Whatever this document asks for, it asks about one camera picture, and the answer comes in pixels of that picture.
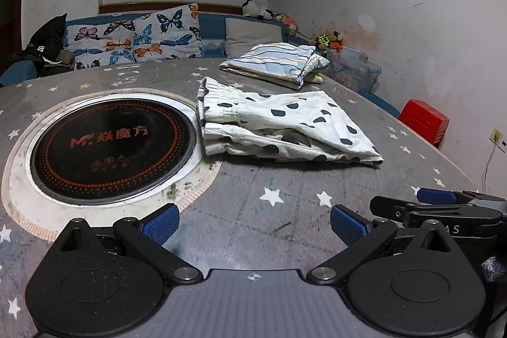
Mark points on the folded striped cloth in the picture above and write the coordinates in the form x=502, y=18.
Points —
x=269, y=63

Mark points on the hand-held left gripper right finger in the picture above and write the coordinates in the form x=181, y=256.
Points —
x=348, y=223

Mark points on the white wall socket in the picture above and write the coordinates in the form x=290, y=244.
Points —
x=498, y=140

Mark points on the round black induction cooktop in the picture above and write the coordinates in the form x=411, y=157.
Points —
x=111, y=148

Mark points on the white polka dot pants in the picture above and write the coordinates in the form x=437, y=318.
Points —
x=285, y=120

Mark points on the black and white plush toy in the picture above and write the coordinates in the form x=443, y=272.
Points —
x=253, y=8

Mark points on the small colourful plush toys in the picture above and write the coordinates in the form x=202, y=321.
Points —
x=326, y=41

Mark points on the butterfly print pillow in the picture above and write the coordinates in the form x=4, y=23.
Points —
x=134, y=37

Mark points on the black bag on sofa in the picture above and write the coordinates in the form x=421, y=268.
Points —
x=45, y=45

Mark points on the grey star print tablecloth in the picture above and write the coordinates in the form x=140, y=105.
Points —
x=257, y=183

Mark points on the blue sofa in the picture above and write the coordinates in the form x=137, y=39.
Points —
x=210, y=25

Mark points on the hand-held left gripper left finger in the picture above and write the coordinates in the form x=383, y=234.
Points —
x=160, y=223

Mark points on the red plastic stool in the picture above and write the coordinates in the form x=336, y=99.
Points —
x=424, y=120

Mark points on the grey pillow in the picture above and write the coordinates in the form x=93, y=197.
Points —
x=249, y=35

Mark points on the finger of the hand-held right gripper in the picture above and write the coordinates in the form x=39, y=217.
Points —
x=396, y=209
x=435, y=196

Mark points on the clear plastic storage box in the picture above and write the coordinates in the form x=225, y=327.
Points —
x=356, y=70

